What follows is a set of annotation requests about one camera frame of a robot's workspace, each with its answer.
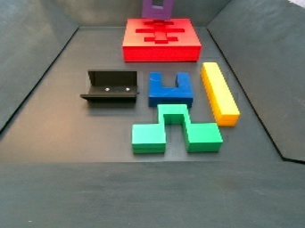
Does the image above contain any red board with recesses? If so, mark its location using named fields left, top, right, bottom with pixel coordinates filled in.
left=122, top=19, right=203, bottom=61

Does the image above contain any green stepped block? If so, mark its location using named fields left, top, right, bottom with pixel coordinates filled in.
left=132, top=104, right=224, bottom=153

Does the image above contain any purple U-shaped block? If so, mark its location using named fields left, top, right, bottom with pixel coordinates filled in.
left=142, top=0, right=175, bottom=20

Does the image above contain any yellow long bar block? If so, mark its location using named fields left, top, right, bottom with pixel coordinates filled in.
left=203, top=62, right=241, bottom=126

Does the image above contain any blue U-shaped block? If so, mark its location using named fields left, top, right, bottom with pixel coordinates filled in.
left=149, top=72, right=195, bottom=108

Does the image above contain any black angled bracket holder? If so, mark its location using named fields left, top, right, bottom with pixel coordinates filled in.
left=81, top=69, right=138, bottom=103

